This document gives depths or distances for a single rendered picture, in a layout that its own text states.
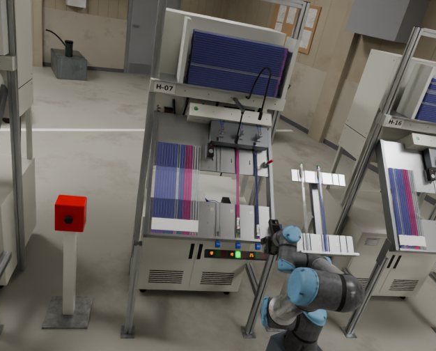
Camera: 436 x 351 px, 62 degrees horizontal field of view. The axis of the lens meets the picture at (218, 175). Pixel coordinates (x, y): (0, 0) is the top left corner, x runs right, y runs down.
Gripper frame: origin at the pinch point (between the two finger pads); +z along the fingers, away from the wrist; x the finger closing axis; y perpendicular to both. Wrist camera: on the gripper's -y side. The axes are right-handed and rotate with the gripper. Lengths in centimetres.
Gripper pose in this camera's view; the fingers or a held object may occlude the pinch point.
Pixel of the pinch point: (264, 243)
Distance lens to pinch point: 190.7
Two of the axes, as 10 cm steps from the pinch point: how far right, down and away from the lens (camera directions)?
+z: -2.4, 3.5, 9.1
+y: -0.1, 9.3, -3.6
